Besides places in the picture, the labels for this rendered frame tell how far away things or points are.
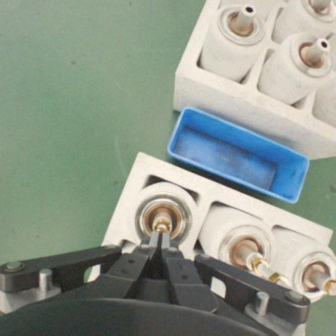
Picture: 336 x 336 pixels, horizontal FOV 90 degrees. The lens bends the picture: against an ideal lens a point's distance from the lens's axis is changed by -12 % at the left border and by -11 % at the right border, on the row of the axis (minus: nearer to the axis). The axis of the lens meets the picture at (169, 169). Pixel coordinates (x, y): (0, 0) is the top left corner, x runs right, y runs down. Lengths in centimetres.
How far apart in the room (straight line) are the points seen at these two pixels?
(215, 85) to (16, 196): 59
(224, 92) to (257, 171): 26
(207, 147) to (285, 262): 32
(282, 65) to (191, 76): 15
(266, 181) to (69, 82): 61
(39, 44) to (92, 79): 23
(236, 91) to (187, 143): 20
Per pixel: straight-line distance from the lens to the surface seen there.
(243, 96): 38
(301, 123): 41
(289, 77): 35
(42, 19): 82
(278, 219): 38
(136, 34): 66
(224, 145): 52
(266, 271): 23
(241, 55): 33
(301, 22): 44
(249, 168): 54
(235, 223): 27
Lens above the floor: 49
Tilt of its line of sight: 87 degrees down
